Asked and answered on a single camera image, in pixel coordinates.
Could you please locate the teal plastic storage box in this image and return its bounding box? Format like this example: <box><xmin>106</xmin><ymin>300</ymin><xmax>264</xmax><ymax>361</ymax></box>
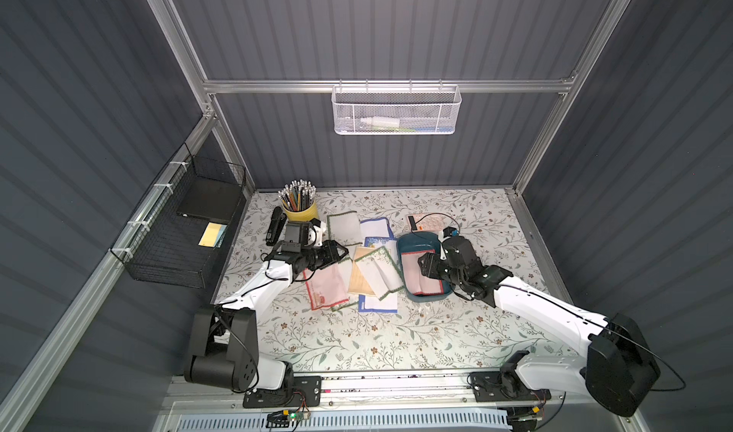
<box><xmin>396</xmin><ymin>230</ymin><xmax>456</xmax><ymax>304</ymax></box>

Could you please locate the red bordered stationery paper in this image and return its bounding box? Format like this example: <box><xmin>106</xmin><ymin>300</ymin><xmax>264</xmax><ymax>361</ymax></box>
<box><xmin>303</xmin><ymin>265</ymin><xmax>349</xmax><ymax>311</ymax></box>

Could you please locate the beige ornate stationery paper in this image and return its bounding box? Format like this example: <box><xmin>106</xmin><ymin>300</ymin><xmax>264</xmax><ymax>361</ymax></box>
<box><xmin>347</xmin><ymin>246</ymin><xmax>374</xmax><ymax>296</ymax></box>

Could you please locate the blue bordered stationery paper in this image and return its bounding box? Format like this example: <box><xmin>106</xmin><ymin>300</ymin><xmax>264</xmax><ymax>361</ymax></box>
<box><xmin>360</xmin><ymin>217</ymin><xmax>393</xmax><ymax>238</ymax></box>

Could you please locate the blue floral paper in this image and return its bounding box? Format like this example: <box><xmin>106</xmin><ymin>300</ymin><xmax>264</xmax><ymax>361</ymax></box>
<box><xmin>364</xmin><ymin>236</ymin><xmax>396</xmax><ymax>249</ymax></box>
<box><xmin>358</xmin><ymin>294</ymin><xmax>399</xmax><ymax>314</ymax></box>

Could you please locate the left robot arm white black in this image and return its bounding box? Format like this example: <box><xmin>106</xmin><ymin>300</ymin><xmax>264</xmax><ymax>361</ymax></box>
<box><xmin>183</xmin><ymin>219</ymin><xmax>349</xmax><ymax>393</ymax></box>

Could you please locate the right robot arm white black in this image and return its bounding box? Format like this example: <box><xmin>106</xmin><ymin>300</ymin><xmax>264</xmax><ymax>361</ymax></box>
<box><xmin>417</xmin><ymin>235</ymin><xmax>660</xmax><ymax>417</ymax></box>

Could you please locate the black stapler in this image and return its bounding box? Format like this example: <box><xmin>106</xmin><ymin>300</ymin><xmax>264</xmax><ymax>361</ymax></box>
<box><xmin>265</xmin><ymin>207</ymin><xmax>287</xmax><ymax>247</ymax></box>

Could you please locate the yellow pencil cup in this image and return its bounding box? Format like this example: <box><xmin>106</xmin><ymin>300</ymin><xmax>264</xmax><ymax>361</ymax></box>
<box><xmin>284</xmin><ymin>202</ymin><xmax>320</xmax><ymax>222</ymax></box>

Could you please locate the pink calculator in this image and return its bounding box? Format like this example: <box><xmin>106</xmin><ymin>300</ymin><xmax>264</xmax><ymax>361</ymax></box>
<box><xmin>407</xmin><ymin>214</ymin><xmax>448</xmax><ymax>235</ymax></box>

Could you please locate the bundle of pencils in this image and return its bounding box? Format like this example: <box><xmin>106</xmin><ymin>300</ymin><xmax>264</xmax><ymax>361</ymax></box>
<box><xmin>278</xmin><ymin>180</ymin><xmax>317</xmax><ymax>212</ymax></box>

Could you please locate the yellow sticky note pad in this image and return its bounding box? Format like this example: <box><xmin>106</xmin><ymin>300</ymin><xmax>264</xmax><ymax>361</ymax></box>
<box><xmin>199</xmin><ymin>222</ymin><xmax>227</xmax><ymax>248</ymax></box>

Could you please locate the black notebook in basket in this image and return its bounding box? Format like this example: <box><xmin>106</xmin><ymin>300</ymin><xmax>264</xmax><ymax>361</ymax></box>
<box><xmin>177</xmin><ymin>177</ymin><xmax>242</xmax><ymax>224</ymax></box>

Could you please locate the white bottle in basket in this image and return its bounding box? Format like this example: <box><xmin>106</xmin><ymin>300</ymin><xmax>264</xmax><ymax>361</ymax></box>
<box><xmin>360</xmin><ymin>117</ymin><xmax>401</xmax><ymax>130</ymax></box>

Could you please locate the small green circuit board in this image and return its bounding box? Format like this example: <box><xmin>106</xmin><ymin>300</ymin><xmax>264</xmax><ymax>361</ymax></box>
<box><xmin>265</xmin><ymin>410</ymin><xmax>311</xmax><ymax>429</ymax></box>

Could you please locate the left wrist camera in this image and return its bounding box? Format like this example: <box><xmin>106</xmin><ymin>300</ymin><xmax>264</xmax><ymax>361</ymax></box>
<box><xmin>307</xmin><ymin>225</ymin><xmax>324</xmax><ymax>248</ymax></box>

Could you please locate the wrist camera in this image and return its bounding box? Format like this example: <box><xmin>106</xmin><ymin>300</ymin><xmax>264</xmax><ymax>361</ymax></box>
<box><xmin>439</xmin><ymin>227</ymin><xmax>460</xmax><ymax>243</ymax></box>
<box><xmin>307</xmin><ymin>225</ymin><xmax>324</xmax><ymax>248</ymax></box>

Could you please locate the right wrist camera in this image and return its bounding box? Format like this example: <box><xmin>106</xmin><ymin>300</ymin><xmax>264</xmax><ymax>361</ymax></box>
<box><xmin>439</xmin><ymin>227</ymin><xmax>460</xmax><ymax>243</ymax></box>

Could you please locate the black wire wall basket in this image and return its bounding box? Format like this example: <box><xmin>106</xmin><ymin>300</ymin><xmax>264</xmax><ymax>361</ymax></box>
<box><xmin>111</xmin><ymin>149</ymin><xmax>246</xmax><ymax>289</ymax></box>

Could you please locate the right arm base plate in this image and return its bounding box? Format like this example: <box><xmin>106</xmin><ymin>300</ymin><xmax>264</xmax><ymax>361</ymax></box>
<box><xmin>467</xmin><ymin>371</ymin><xmax>552</xmax><ymax>404</ymax></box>

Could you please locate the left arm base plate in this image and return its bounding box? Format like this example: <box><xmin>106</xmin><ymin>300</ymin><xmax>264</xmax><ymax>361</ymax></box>
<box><xmin>242</xmin><ymin>374</ymin><xmax>323</xmax><ymax>409</ymax></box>

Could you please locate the white wire mesh basket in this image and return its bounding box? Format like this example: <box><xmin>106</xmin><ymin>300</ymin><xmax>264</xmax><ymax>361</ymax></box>
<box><xmin>331</xmin><ymin>84</ymin><xmax>462</xmax><ymax>136</ymax></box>

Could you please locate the white perforated cable tray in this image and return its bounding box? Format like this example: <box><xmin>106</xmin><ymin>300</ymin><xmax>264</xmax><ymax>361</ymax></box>
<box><xmin>166</xmin><ymin>407</ymin><xmax>513</xmax><ymax>431</ymax></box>

